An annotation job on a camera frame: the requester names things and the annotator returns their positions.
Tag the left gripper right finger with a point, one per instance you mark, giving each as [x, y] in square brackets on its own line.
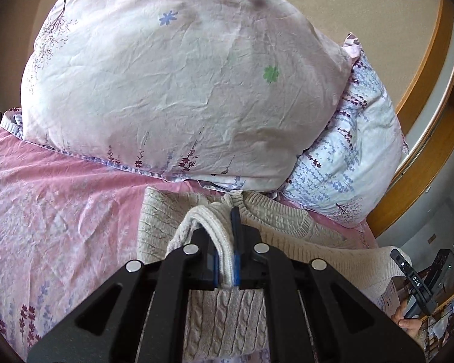
[313, 314]

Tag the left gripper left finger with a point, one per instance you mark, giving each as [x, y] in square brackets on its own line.
[138, 314]

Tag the beige cable-knit sweater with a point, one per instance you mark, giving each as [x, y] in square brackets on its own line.
[228, 322]

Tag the person's right hand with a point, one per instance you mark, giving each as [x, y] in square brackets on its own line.
[410, 326]

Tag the pink floral bed sheet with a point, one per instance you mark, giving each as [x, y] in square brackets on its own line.
[66, 225]

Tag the white blue floral pillow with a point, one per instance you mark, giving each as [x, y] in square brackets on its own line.
[349, 168]

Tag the pale pink floral pillow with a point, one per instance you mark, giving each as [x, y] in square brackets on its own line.
[229, 92]

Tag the wooden window frame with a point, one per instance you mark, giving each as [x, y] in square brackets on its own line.
[426, 114]

